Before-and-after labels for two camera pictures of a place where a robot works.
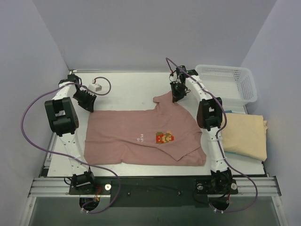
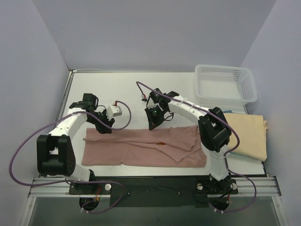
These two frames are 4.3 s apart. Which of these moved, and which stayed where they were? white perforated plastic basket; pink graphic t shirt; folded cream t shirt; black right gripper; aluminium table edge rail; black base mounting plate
Moved: black right gripper; pink graphic t shirt
Stayed: black base mounting plate; aluminium table edge rail; folded cream t shirt; white perforated plastic basket
